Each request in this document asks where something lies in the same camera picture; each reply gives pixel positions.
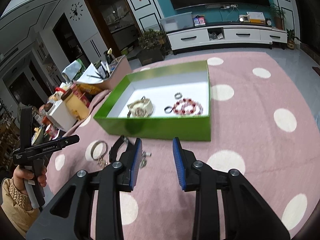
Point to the pink polka-dot blanket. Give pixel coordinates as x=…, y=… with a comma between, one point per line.
x=250, y=142

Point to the small silver charm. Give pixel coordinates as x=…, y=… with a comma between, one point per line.
x=102, y=164

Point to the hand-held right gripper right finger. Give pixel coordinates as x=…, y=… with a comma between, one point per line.
x=178, y=165

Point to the black wristwatch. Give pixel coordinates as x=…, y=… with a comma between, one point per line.
x=112, y=152

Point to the white power strip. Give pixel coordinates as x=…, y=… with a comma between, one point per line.
x=221, y=5

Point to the person's left hand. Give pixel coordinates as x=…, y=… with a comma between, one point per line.
x=20, y=180

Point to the white TV cabinet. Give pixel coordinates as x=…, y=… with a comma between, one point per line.
x=190, y=38

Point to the white desk calendar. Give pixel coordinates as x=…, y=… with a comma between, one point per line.
x=256, y=17

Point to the person's left forearm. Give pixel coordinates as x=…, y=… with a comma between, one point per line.
x=15, y=210

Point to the brown round fruit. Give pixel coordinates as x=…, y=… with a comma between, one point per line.
x=49, y=107

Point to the silver bangle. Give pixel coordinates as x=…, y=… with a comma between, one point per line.
x=93, y=155

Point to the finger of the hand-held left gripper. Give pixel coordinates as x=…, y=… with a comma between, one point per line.
x=70, y=140

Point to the red snack cups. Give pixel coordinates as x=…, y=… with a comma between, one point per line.
x=50, y=131

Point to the bundle of pens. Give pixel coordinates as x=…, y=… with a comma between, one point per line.
x=105, y=70

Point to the beige desk tray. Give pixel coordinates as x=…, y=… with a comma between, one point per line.
x=122, y=70

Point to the green cardboard box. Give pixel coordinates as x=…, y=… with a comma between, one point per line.
x=155, y=130

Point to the small potted plant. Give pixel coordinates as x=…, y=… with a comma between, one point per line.
x=292, y=41

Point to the leafy plant rack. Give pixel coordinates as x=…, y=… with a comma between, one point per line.
x=151, y=45

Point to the tall potted plant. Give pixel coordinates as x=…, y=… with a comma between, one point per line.
x=278, y=17

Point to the black wall clock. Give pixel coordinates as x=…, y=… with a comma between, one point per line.
x=76, y=10

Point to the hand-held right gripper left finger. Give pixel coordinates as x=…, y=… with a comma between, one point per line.
x=136, y=162

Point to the white sports wristwatch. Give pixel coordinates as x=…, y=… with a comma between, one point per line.
x=141, y=110

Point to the clear plastic storage bin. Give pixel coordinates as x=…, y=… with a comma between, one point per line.
x=175, y=22

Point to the small alarm clock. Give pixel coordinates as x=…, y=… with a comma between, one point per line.
x=268, y=22

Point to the yellow bear bottle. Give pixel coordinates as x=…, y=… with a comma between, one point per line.
x=77, y=107

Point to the orange snack packet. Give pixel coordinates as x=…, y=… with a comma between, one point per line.
x=87, y=88

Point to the white papers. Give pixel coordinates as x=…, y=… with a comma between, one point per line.
x=92, y=78

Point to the white storage box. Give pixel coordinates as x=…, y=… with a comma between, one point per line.
x=62, y=116

